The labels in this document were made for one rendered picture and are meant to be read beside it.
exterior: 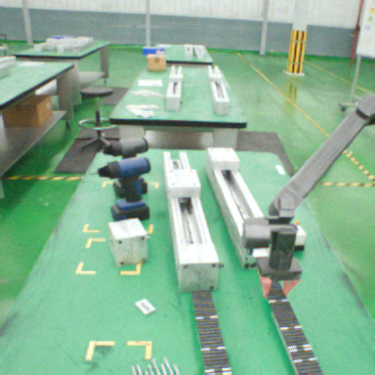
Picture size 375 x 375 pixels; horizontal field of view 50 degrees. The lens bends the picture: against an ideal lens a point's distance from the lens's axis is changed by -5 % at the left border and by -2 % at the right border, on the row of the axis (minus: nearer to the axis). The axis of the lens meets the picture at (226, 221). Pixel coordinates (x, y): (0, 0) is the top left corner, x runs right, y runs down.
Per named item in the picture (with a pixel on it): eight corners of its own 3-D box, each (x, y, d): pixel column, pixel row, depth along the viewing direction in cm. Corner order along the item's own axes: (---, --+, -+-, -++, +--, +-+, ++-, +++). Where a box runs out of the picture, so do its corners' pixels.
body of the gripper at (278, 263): (256, 264, 103) (259, 238, 100) (294, 262, 105) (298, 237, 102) (262, 279, 98) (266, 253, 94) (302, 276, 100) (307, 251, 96)
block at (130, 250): (155, 260, 120) (154, 232, 116) (117, 268, 115) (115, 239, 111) (145, 243, 128) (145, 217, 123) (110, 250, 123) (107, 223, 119)
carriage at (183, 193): (199, 204, 142) (200, 186, 139) (168, 205, 140) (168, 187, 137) (194, 186, 156) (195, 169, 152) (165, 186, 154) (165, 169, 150)
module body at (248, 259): (275, 268, 121) (278, 243, 117) (242, 270, 119) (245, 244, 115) (226, 168, 189) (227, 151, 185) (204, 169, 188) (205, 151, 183)
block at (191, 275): (226, 290, 110) (228, 261, 105) (180, 293, 107) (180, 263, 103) (220, 270, 117) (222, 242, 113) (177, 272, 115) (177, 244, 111)
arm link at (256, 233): (293, 193, 95) (284, 205, 103) (244, 192, 94) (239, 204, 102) (297, 243, 92) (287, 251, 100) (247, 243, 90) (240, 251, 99)
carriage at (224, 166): (238, 176, 167) (239, 160, 164) (211, 176, 165) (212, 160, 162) (230, 162, 181) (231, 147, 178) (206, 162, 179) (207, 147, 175)
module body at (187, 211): (212, 271, 117) (213, 246, 113) (177, 272, 115) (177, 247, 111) (185, 169, 186) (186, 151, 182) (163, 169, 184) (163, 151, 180)
